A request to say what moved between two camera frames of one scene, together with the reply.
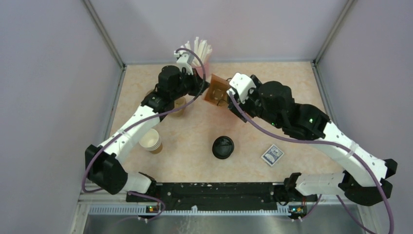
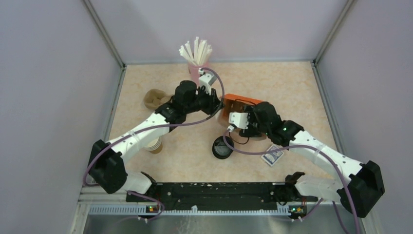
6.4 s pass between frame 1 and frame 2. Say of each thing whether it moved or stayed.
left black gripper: moved
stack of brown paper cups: stayed
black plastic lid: stayed
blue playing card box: stayed
